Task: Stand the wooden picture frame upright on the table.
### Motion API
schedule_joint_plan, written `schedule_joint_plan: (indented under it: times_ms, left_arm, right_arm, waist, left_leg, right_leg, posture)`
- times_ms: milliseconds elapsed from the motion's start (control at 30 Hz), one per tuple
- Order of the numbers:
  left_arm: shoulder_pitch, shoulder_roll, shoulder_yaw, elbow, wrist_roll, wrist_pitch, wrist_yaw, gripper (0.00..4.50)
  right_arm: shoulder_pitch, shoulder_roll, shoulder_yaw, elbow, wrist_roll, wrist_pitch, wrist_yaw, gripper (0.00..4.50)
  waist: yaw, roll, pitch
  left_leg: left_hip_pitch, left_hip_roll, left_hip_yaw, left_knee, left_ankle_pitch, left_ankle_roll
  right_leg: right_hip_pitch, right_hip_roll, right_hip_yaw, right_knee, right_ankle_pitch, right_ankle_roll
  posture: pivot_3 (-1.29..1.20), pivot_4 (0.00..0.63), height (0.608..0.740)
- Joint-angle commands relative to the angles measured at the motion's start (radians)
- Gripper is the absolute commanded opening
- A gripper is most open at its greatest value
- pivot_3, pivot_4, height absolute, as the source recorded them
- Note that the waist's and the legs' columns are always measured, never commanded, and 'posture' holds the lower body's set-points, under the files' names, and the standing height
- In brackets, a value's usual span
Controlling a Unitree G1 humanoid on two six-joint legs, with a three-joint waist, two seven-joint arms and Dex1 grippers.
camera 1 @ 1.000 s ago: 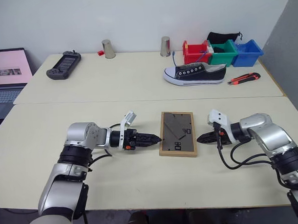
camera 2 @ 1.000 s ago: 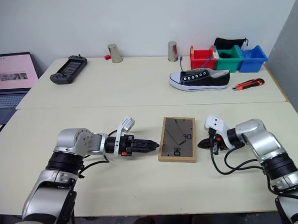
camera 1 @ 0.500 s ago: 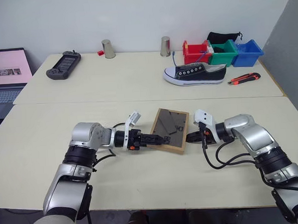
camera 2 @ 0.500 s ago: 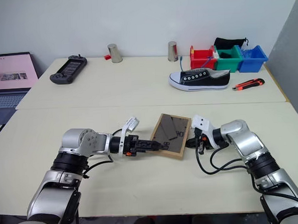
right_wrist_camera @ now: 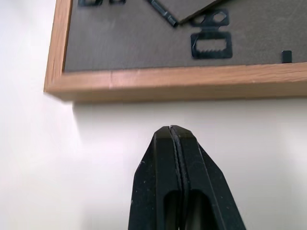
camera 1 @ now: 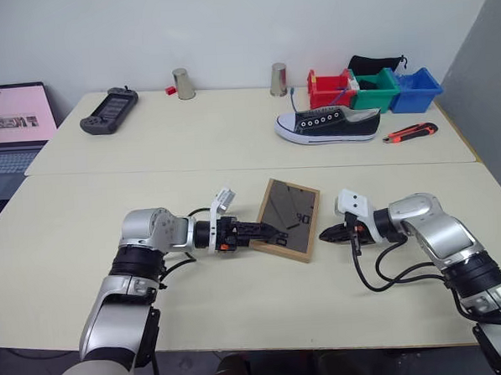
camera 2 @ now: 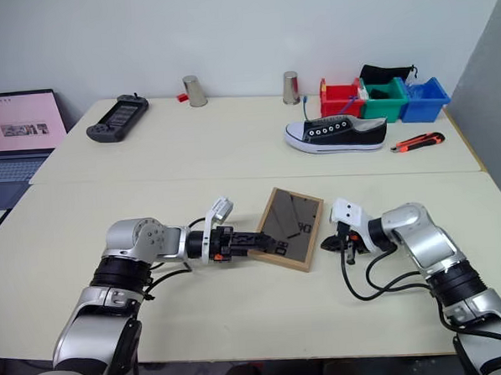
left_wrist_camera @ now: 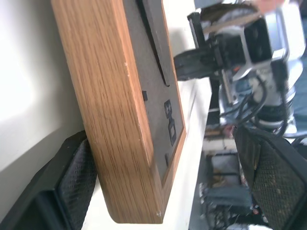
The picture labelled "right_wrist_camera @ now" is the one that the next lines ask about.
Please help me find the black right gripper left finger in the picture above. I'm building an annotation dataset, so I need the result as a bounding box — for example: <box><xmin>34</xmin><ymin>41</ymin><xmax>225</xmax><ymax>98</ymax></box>
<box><xmin>128</xmin><ymin>125</ymin><xmax>185</xmax><ymax>230</ymax></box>

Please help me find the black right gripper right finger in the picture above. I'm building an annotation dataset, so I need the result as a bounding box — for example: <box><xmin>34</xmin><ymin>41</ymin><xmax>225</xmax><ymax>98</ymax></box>
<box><xmin>170</xmin><ymin>125</ymin><xmax>247</xmax><ymax>230</ymax></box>

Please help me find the wooden picture frame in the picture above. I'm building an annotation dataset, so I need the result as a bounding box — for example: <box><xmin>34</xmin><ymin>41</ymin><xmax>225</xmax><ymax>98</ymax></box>
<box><xmin>44</xmin><ymin>0</ymin><xmax>307</xmax><ymax>104</ymax></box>

